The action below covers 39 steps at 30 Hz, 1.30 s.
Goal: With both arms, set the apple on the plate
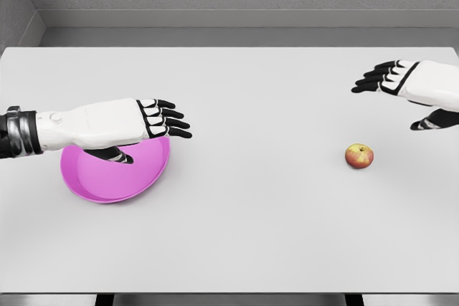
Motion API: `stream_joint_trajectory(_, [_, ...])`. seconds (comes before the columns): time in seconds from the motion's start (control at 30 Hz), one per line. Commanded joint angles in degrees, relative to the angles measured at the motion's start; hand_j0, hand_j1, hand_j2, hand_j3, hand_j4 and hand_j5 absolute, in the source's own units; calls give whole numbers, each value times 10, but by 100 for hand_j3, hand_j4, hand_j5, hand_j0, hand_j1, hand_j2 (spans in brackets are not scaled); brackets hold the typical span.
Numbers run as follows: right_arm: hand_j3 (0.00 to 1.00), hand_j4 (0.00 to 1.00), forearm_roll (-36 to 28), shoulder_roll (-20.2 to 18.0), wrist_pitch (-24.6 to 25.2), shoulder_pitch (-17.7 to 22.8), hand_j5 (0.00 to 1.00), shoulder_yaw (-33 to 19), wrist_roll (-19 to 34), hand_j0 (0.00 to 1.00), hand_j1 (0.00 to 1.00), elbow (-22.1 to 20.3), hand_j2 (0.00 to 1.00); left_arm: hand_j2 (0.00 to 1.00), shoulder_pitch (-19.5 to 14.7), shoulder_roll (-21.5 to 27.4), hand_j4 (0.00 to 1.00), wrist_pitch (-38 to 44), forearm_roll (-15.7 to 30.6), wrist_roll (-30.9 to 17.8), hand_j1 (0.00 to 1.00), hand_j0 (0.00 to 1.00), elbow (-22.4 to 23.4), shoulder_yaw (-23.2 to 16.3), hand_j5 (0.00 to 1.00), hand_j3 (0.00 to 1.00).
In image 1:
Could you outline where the red yellow apple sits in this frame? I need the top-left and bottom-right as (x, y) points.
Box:
(344, 143), (375, 169)

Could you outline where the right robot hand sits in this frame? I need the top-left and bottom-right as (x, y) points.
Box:
(351, 59), (459, 132)

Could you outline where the pink plate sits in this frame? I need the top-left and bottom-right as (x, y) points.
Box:
(60, 136), (171, 205)

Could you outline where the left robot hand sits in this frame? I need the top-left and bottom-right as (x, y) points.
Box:
(72, 97), (194, 166)

